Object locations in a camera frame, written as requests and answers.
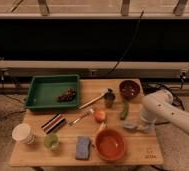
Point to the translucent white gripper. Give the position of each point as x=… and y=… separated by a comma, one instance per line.
x=148, y=121

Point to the blue grey towel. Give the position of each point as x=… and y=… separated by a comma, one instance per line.
x=132, y=127

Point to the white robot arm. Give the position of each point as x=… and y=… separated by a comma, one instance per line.
x=159, y=104

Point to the dark brown bowl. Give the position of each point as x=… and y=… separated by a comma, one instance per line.
x=129, y=89

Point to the orange red bowl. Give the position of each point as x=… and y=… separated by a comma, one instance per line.
x=110, y=145

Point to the green cucumber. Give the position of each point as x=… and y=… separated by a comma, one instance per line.
x=125, y=110

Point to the small metal cup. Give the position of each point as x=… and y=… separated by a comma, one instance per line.
x=109, y=99

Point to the yellow banana piece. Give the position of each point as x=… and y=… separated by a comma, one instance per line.
x=102, y=126

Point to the orange peach fruit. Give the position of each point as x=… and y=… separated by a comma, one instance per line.
x=100, y=116

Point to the blue sponge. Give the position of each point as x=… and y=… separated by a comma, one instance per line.
x=82, y=148

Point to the dark grape bunch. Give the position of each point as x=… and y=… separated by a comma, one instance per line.
x=67, y=96

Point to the striped flat box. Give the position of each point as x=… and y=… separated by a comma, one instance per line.
x=54, y=123

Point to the green small cup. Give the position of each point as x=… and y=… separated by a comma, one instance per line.
x=51, y=141

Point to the green plastic tray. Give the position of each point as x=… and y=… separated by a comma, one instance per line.
x=44, y=90

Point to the white paper cup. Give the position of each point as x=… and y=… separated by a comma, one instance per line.
x=23, y=133

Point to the wooden handled spatula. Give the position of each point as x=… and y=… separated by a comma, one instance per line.
x=108, y=90

